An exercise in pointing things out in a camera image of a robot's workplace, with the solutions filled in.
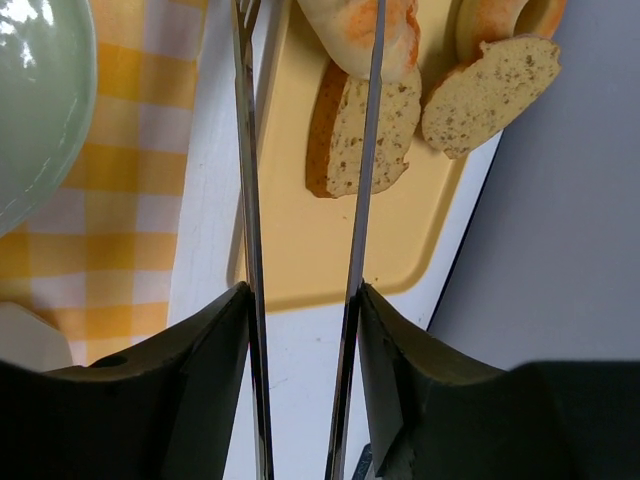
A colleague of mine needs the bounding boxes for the yellow white checkered placemat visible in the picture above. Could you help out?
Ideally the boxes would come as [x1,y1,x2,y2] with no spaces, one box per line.
[1,1,206,364]

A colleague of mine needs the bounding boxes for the seeded bread slice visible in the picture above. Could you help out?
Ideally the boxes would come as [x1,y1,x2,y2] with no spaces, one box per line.
[422,34,562,159]
[305,62,422,198]

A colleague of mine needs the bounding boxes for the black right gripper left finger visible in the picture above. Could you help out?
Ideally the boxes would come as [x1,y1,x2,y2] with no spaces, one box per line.
[1,282,249,479]

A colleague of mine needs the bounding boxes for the white cup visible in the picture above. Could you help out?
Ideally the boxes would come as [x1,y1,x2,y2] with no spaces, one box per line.
[0,302,73,372]

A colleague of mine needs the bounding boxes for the yellow plastic tray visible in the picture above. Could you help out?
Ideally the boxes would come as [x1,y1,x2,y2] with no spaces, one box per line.
[259,1,467,313]

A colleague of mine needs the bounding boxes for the plain ring bagel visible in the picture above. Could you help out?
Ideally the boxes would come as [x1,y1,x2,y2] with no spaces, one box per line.
[455,0,567,62]

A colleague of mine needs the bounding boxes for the silver metal tongs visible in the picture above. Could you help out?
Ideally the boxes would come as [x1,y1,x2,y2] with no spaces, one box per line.
[231,1,386,480]

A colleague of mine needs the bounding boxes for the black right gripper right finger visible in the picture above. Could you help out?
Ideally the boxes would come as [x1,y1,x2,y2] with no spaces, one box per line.
[358,285,639,479]

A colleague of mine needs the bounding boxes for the twisted orange white bun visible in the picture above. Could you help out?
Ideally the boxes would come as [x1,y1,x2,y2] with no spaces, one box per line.
[298,0,420,82]

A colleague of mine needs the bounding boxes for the pale green ceramic plate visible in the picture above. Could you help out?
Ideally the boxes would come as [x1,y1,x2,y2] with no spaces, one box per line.
[1,0,97,233]

